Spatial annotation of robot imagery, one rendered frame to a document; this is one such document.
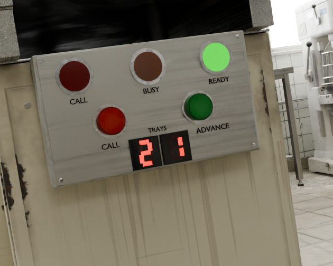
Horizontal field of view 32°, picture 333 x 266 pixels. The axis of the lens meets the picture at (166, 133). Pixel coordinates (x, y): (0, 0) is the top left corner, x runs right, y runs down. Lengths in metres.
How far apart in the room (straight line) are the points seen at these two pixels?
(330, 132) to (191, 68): 4.24
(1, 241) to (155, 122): 0.78
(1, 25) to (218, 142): 0.26
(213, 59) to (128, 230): 0.21
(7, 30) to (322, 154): 4.40
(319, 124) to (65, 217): 4.31
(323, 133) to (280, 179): 4.12
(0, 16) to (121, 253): 0.29
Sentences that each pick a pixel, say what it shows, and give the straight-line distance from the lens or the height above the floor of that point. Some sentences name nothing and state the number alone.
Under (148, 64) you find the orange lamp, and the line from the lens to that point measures 0.64.
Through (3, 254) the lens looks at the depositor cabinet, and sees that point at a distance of 1.36.
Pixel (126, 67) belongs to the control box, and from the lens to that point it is 0.63.
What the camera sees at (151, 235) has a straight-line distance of 0.68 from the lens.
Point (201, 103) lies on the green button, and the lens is 0.64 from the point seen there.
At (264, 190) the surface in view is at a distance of 0.72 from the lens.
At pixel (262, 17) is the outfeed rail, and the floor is 0.85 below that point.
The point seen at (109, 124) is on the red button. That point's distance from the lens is 0.61.
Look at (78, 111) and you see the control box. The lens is 0.62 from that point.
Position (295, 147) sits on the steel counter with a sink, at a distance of 4.43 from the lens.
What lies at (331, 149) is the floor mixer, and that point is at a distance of 4.88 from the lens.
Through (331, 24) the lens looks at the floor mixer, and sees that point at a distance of 4.54.
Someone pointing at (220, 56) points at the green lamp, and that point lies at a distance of 0.66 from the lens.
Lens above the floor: 0.77
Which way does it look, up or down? 3 degrees down
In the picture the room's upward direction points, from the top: 9 degrees counter-clockwise
